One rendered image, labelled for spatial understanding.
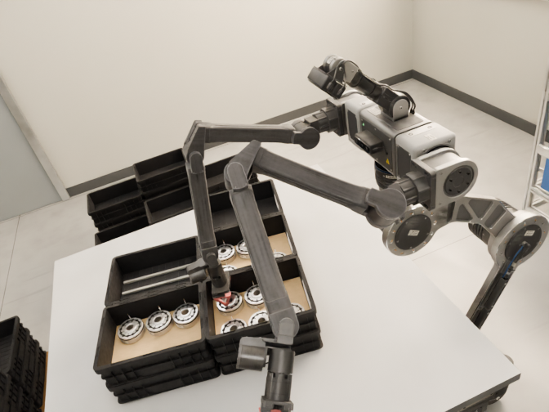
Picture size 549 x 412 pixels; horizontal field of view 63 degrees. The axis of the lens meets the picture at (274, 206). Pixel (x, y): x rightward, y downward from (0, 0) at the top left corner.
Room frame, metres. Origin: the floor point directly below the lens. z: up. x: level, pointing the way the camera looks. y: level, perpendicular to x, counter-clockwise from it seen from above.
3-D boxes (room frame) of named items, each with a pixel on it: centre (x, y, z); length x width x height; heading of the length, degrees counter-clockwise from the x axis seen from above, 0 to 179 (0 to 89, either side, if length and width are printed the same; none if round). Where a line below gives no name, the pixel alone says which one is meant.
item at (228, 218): (1.77, 0.17, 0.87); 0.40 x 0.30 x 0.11; 92
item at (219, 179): (2.71, 0.28, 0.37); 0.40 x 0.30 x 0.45; 103
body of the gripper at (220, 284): (1.24, 0.27, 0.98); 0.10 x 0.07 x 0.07; 177
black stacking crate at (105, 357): (1.15, 0.54, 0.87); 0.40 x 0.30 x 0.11; 92
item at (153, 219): (2.62, 0.67, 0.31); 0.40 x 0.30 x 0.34; 103
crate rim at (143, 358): (1.15, 0.54, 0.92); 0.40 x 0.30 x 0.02; 92
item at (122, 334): (1.22, 0.66, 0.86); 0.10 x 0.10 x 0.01
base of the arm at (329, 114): (1.39, -0.24, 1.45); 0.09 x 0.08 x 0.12; 13
